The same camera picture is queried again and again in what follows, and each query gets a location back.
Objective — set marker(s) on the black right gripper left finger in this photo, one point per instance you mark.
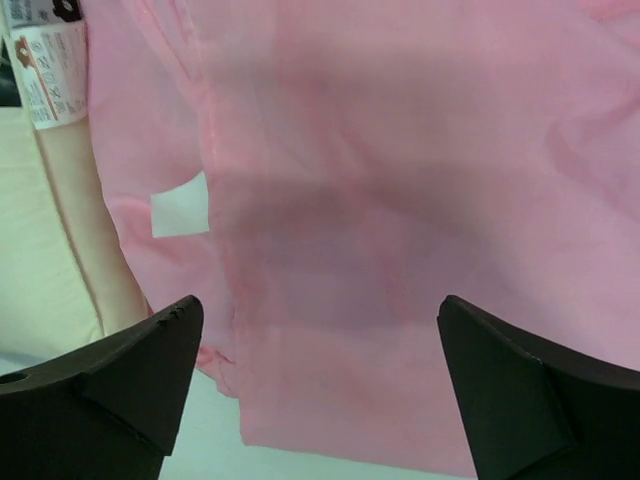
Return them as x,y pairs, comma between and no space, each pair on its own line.
109,410

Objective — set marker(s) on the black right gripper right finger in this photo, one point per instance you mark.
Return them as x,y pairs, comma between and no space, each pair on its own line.
534,409

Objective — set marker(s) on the cream pillow with bear print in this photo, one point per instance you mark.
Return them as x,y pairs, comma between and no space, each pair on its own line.
64,279

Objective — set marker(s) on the pink satin pillowcase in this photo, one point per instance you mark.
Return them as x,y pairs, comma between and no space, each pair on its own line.
322,174

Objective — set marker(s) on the white pillow care label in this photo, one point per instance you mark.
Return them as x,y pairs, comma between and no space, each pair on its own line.
49,42

